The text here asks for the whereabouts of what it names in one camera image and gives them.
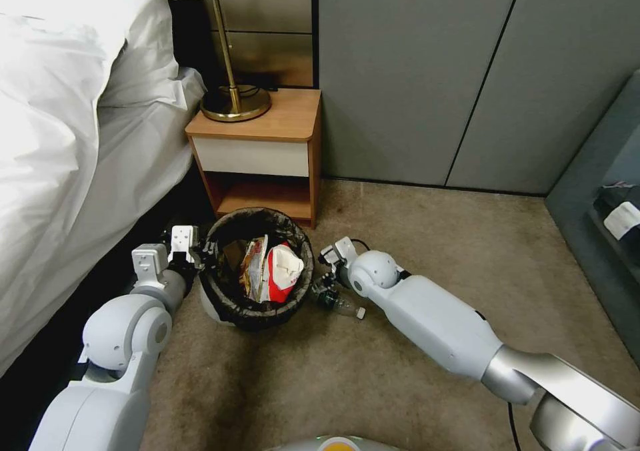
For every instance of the brown paper scrap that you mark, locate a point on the brown paper scrap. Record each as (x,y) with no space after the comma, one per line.
(234,255)

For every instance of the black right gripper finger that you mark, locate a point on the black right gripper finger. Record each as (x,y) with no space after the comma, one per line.
(318,289)
(327,277)

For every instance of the black bag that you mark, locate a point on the black bag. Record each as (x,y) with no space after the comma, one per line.
(612,196)

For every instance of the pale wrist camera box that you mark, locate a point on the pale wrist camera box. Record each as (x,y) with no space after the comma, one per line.
(182,240)

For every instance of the shiny snack wrapper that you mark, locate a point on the shiny snack wrapper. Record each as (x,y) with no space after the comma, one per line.
(254,271)

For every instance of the clear plastic bottle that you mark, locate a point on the clear plastic bottle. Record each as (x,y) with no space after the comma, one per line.
(342,305)

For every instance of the beige padded headboard panel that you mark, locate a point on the beige padded headboard panel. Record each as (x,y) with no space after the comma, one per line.
(270,50)

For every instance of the white robot front shell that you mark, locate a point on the white robot front shell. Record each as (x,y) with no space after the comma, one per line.
(332,443)

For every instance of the grey cabinet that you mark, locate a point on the grey cabinet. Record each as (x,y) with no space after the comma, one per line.
(590,221)

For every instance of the white duvet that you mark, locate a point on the white duvet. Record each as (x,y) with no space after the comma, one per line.
(60,121)

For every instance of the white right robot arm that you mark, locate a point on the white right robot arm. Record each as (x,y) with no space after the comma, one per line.
(440,326)

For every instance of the dark bed base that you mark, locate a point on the dark bed base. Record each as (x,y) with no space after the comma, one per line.
(165,206)

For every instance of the white box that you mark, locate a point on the white box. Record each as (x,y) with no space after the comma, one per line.
(622,220)

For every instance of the white round trash bin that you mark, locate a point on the white round trash bin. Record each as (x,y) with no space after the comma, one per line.
(212,307)

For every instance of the black bin liner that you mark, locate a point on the black bin liner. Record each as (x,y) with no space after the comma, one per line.
(295,231)

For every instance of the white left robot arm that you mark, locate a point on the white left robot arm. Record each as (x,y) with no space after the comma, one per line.
(115,331)

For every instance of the white nightstand drawer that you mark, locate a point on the white nightstand drawer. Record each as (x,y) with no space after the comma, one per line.
(250,157)

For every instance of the wooden nightstand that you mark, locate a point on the wooden nightstand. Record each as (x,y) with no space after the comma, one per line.
(270,121)

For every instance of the red and white paper carton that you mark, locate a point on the red and white paper carton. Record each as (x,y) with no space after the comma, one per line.
(282,273)

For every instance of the brass table lamp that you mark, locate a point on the brass table lamp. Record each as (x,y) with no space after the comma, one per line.
(230,96)

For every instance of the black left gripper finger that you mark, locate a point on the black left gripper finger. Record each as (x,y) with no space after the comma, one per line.
(206,264)
(210,247)

